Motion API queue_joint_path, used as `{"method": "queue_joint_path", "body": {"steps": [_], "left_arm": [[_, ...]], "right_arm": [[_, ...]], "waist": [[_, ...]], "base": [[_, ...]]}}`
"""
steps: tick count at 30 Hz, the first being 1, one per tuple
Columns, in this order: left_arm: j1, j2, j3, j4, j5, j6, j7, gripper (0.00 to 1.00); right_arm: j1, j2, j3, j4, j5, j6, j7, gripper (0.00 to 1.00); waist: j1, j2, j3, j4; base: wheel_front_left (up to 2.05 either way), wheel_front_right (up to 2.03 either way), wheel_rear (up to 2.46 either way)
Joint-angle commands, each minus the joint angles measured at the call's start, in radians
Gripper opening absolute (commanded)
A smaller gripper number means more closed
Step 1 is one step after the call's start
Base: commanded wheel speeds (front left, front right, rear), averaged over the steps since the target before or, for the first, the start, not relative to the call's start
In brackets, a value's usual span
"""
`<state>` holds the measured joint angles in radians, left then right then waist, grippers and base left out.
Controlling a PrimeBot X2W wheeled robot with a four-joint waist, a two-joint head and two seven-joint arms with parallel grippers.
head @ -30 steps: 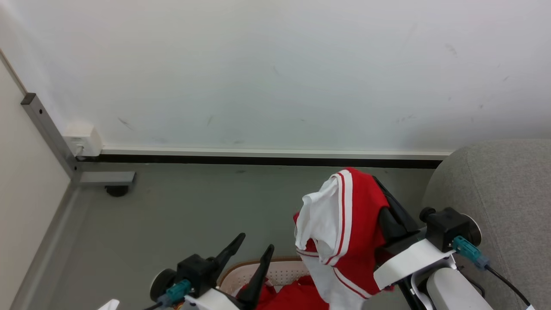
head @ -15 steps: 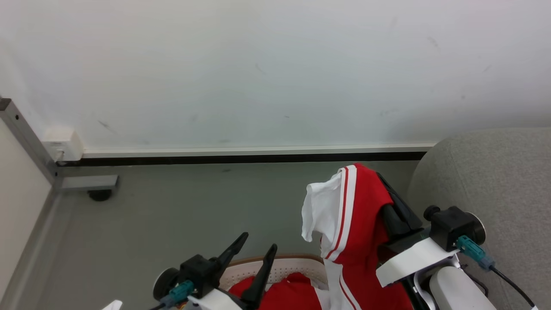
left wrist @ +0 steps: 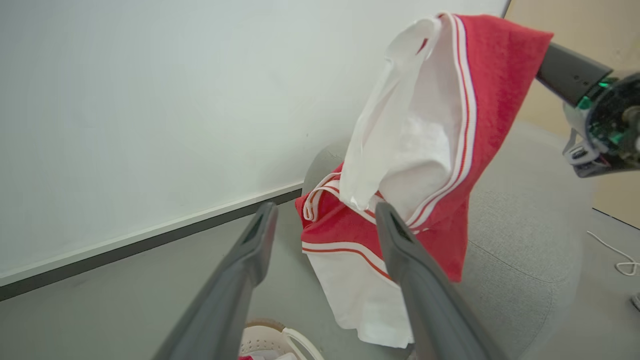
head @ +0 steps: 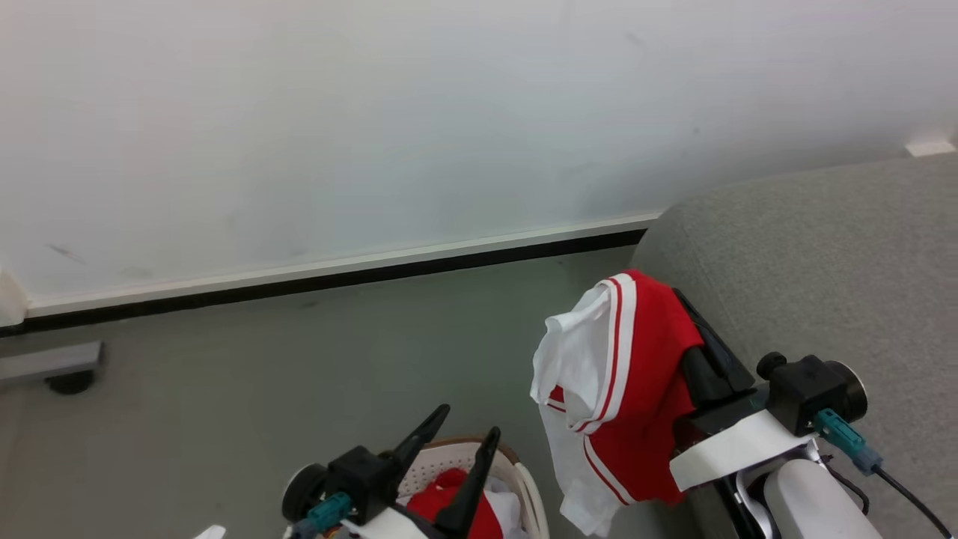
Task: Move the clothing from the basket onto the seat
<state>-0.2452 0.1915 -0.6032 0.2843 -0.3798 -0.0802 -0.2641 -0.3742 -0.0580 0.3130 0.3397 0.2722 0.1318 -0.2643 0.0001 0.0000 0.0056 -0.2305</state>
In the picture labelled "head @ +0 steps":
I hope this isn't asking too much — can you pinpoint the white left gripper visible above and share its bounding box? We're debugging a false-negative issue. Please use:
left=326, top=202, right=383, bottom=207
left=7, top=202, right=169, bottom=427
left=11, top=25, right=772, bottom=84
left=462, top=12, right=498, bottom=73
left=339, top=404, right=501, bottom=539

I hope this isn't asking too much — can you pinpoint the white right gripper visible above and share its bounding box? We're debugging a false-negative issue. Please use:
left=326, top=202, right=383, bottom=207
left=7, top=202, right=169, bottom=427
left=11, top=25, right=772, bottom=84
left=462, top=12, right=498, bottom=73
left=669, top=288, right=817, bottom=493

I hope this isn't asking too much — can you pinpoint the red and white sports garment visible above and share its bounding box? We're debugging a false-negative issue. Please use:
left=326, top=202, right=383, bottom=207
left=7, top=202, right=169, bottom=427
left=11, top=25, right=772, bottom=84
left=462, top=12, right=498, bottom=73
left=530, top=269, right=706, bottom=538

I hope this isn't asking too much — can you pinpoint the plain red clothing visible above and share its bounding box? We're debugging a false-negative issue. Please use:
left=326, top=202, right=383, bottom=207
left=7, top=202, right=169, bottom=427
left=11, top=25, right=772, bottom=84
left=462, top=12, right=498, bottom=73
left=406, top=468, right=504, bottom=539

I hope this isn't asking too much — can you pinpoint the white perforated laundry basket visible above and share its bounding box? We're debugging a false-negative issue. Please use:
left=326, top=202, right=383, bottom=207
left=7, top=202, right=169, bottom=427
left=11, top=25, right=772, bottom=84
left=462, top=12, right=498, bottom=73
left=393, top=436, right=551, bottom=539

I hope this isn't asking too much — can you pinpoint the grey fabric sofa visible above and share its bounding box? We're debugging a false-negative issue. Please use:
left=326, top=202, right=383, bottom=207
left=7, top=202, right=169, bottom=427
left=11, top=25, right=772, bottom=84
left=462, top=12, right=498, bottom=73
left=631, top=152, right=958, bottom=539

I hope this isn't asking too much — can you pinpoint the white and black baseboard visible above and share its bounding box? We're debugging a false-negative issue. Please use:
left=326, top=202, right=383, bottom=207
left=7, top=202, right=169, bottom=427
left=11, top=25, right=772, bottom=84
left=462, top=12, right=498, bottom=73
left=0, top=210, right=664, bottom=338

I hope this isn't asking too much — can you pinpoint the black caster wheel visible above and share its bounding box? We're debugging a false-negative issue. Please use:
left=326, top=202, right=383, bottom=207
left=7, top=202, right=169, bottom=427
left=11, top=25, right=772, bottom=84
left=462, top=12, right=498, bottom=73
left=44, top=369, right=97, bottom=396

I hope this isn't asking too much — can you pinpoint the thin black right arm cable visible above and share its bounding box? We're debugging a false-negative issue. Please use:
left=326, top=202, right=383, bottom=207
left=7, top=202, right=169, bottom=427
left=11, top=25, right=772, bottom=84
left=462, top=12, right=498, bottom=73
left=874, top=466, right=953, bottom=539

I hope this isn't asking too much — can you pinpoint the small white wall block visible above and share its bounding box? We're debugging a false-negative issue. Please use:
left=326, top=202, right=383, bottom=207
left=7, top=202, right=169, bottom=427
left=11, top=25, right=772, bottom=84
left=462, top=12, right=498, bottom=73
left=905, top=136, right=958, bottom=158

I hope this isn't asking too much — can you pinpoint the grey metal frame foot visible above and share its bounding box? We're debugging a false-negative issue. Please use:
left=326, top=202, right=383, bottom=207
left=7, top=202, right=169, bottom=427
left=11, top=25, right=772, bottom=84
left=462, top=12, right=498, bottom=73
left=0, top=341, right=104, bottom=383

